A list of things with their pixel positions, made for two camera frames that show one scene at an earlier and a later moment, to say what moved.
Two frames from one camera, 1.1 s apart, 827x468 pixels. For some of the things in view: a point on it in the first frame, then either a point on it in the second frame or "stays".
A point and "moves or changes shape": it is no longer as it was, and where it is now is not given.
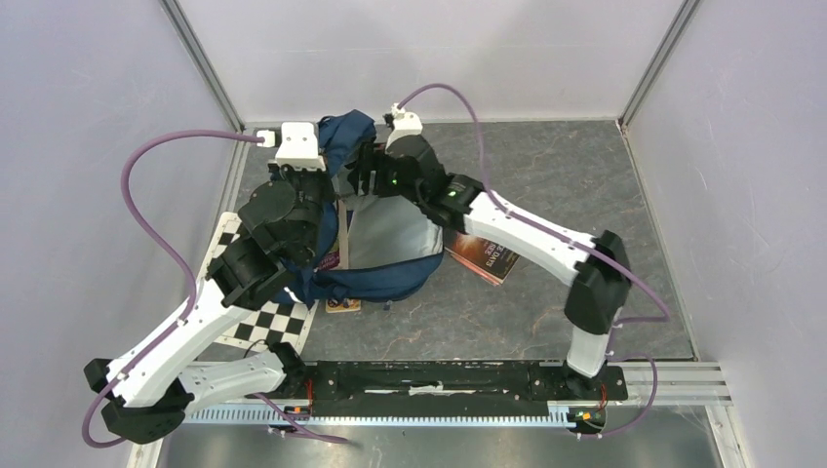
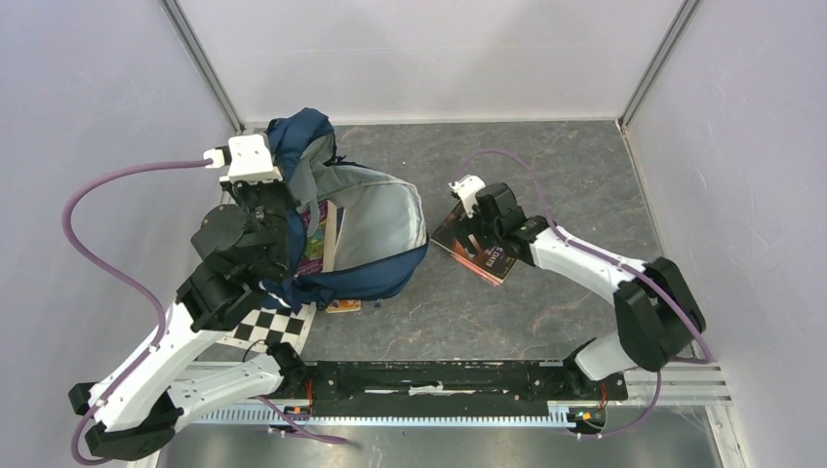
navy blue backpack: x=374 y=249 moves or changes shape
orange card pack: x=342 y=305 stays
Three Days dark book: x=487 y=259 stays
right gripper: x=371 y=160 -> x=468 y=227
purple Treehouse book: x=331 y=260 moves or changes shape
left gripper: x=321 y=175 -> x=237 y=190
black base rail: x=452 y=388 stays
